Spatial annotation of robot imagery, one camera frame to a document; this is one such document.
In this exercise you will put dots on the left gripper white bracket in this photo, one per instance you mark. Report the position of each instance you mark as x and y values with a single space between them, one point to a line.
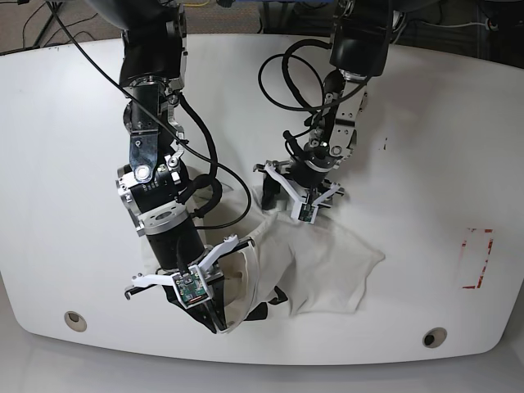
287 182

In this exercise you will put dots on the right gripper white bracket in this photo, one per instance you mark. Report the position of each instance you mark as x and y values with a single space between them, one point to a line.
178 248

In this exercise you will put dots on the white printed t-shirt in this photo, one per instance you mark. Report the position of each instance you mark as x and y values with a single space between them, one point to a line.
288 268

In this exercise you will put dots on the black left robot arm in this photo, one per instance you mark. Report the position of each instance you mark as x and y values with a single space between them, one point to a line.
358 50

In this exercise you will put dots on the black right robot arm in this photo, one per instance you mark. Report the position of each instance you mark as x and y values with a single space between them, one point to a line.
162 199

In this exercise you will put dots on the red tape rectangle marking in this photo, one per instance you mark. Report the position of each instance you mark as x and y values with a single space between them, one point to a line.
474 257

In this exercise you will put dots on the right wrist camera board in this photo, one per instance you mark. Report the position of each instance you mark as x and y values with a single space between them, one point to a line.
191 288

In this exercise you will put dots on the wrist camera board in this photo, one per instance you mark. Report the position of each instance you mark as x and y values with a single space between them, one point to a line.
304 212
191 288

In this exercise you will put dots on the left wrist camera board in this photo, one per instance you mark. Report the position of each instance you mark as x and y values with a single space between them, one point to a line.
304 212

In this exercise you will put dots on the left table cable grommet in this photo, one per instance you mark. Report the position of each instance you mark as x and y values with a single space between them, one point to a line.
75 321

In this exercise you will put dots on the table cable grommet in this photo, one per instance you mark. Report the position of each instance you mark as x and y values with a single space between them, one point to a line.
75 321
434 338

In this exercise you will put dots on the right table cable grommet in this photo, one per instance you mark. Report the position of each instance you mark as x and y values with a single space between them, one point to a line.
434 338

